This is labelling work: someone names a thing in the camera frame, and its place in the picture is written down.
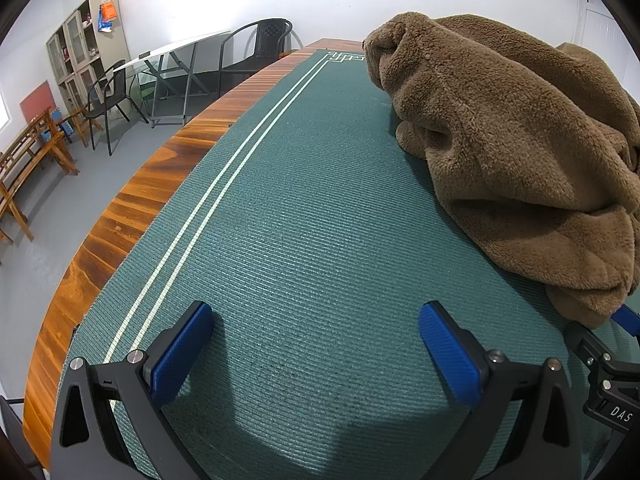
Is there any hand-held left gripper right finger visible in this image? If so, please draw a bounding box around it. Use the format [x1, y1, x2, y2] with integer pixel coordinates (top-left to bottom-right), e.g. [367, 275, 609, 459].
[419, 301, 583, 480]

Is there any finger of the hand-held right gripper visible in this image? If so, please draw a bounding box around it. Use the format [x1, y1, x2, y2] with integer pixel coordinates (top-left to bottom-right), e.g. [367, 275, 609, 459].
[612, 304, 640, 339]
[565, 320, 614, 369]

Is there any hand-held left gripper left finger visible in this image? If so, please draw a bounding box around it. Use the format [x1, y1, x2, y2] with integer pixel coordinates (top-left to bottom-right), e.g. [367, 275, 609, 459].
[50, 301, 216, 480]

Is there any brown fleece sweater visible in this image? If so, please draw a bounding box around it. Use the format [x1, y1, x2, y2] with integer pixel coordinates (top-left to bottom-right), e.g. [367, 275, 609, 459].
[361, 11, 640, 330]

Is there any green table mat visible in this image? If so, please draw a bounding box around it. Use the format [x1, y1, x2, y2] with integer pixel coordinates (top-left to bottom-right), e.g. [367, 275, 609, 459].
[62, 49, 640, 480]

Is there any long wooden bench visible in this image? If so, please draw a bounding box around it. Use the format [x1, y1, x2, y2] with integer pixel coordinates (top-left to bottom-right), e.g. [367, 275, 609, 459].
[0, 110, 81, 257]

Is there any blue stool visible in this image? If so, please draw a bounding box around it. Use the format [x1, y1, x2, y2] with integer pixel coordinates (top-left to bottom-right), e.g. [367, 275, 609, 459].
[42, 119, 76, 147]

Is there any green chair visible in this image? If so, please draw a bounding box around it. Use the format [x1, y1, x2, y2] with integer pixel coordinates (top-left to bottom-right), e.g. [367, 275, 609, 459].
[129, 69, 167, 102]

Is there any black metal chair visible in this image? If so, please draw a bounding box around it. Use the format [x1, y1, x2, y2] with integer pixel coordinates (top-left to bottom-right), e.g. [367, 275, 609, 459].
[82, 59, 150, 156]

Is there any red board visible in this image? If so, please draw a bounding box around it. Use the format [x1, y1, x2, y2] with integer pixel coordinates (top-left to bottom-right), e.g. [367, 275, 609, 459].
[20, 80, 57, 123]

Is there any white door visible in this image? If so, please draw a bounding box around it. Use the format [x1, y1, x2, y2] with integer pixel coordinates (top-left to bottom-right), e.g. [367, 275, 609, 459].
[581, 0, 640, 63]

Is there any white folding table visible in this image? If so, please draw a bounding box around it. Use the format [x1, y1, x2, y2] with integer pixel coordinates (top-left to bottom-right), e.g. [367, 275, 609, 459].
[112, 30, 233, 129]

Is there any black armchair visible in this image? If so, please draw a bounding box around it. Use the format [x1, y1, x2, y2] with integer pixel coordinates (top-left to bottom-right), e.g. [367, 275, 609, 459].
[218, 18, 294, 102]

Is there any beige glass-door cabinet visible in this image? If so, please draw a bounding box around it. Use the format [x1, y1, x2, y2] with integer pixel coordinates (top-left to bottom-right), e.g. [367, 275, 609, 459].
[46, 0, 132, 107]

